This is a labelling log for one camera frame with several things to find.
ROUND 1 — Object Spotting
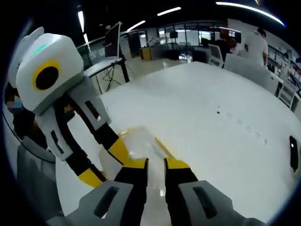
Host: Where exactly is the black phone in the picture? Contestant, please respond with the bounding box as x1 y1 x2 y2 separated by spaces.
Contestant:
289 135 300 173

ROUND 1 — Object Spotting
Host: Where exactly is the long ceiling light strip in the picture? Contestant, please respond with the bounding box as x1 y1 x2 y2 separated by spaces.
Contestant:
215 1 285 25

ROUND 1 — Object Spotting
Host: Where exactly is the wall screen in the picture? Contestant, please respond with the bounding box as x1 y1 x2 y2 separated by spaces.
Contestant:
220 27 243 44

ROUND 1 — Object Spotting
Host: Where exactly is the white desk partition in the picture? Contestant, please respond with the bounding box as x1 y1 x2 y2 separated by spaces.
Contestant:
223 53 278 96

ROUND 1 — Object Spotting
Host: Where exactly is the laptop stand with black legs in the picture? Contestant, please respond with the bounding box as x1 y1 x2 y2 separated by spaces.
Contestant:
83 55 130 95

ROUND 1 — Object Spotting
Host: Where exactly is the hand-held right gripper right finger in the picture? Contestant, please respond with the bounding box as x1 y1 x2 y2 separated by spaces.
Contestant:
164 157 261 226

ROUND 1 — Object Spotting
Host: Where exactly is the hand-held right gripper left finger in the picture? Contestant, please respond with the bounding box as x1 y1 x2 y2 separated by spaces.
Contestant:
47 158 149 226

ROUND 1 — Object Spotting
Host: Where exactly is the short ceiling light strip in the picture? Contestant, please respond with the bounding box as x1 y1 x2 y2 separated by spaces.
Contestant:
157 7 182 16
127 20 146 32
78 10 85 32

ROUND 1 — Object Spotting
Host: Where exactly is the open white laptop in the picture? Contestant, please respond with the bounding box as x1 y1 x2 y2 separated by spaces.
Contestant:
104 21 123 59

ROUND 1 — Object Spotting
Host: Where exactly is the yellow cabinet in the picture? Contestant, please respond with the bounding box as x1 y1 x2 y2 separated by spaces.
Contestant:
140 48 153 61

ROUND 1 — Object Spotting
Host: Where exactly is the white office chair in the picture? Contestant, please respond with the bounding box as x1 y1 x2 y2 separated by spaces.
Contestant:
208 43 224 68
278 81 300 111

